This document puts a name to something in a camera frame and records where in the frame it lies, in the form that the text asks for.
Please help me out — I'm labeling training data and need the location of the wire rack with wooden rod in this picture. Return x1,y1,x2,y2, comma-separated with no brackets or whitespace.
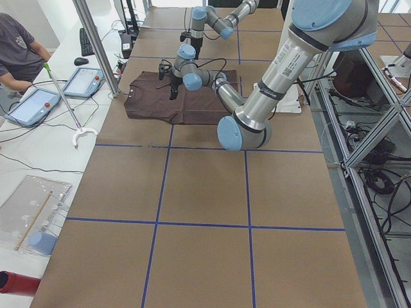
1,175,72,256

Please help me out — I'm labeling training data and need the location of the black keyboard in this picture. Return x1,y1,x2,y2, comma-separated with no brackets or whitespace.
79,28,94,56

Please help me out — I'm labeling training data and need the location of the blue teach pendant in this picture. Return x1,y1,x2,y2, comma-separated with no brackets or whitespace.
4,89,61,126
63,67,104,98

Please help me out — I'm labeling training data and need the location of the red cylinder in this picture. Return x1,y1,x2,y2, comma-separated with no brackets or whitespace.
1,271,41,296

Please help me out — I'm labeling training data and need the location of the black computer mouse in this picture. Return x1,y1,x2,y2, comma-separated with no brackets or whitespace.
74,57,89,66

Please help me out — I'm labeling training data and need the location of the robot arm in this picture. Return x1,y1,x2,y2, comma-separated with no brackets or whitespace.
186,0,259,60
170,1,379,151

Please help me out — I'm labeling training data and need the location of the person in grey shirt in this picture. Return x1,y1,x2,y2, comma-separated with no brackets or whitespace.
1,13,51,94

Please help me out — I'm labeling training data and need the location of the dark brown t-shirt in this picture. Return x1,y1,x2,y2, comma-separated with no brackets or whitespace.
124,71,230,125

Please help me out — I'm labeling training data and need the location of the reacher grabber stick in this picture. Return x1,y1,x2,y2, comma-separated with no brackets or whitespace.
44,62,98,150

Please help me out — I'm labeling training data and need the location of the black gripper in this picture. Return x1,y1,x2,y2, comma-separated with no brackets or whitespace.
170,66,183,100
190,37,203,60

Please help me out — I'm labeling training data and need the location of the brown paper table cover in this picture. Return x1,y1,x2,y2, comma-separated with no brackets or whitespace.
31,5,370,308

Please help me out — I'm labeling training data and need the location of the blue teach pendant far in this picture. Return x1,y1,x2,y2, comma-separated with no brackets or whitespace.
63,67,104,98

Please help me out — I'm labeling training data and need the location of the white metal base plate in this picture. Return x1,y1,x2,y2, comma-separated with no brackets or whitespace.
247,80,301,117

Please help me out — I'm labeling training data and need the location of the blue teach pendant near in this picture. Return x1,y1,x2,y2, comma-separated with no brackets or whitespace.
4,89,61,126

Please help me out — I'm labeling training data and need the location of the aluminium profile post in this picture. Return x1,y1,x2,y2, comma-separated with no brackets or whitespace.
73,0,120,98

